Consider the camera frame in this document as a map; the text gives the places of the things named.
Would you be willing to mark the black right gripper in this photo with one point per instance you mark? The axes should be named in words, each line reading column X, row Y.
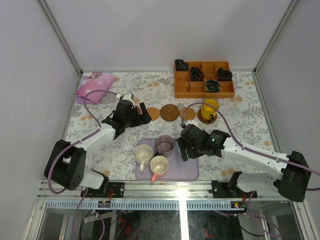
column 183, row 144

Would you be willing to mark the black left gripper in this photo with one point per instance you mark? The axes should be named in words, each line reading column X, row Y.
column 136, row 117

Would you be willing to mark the dark grooved wooden coaster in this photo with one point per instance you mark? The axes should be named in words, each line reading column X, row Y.
column 169, row 112
column 203, row 120

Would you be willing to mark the light wooden coaster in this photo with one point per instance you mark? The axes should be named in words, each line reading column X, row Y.
column 189, row 115
column 154, row 113

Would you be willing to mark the light wooden coaster front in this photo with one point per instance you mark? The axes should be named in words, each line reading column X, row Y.
column 189, row 115

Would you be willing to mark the purple glass mug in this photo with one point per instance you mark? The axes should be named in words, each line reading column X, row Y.
column 164, row 146

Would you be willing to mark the yellow mug black rim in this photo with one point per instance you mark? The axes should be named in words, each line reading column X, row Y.
column 209, row 109

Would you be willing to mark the cream mug pink handle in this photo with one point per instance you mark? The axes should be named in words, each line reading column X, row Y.
column 159, row 166

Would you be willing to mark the cream white mug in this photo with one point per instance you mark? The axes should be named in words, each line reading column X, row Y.
column 143, row 156

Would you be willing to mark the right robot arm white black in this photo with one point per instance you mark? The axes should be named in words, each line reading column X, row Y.
column 289, row 174

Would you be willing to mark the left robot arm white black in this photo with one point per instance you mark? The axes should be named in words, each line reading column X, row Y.
column 67, row 163

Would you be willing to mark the lavender serving tray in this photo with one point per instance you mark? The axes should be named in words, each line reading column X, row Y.
column 178, row 171

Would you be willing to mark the pink folded cloth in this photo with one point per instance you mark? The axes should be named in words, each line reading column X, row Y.
column 94, row 81

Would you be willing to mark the rolled dark sock front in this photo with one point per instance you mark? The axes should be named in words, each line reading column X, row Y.
column 212, row 86

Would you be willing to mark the rolled dark sock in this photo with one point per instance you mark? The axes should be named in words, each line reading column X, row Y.
column 181, row 65
column 224, row 75
column 196, row 75
column 212, row 86

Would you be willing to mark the orange wooden compartment box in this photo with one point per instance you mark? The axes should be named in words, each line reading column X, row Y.
column 186, row 89

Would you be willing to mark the rolled dark sock middle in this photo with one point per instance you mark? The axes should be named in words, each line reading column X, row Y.
column 196, row 75

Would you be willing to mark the rolled dark sock right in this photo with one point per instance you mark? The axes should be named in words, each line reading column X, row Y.
column 224, row 75

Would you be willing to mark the rolled dark sock far left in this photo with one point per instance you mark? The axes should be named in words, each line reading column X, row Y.
column 181, row 65

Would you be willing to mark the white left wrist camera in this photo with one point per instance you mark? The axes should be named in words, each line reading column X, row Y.
column 128, row 97

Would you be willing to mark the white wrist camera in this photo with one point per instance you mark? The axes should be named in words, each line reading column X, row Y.
column 189, row 122
column 128, row 97

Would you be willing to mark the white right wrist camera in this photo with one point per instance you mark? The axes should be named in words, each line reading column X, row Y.
column 189, row 122

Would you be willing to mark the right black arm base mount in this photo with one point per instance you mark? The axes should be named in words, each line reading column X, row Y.
column 228, row 190

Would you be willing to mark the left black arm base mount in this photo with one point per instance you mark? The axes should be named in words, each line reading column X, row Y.
column 108, row 190

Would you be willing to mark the aluminium front rail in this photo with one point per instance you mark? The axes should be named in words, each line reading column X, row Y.
column 145, row 190

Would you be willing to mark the blue slotted cable duct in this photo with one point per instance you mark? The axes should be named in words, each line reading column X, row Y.
column 139, row 205

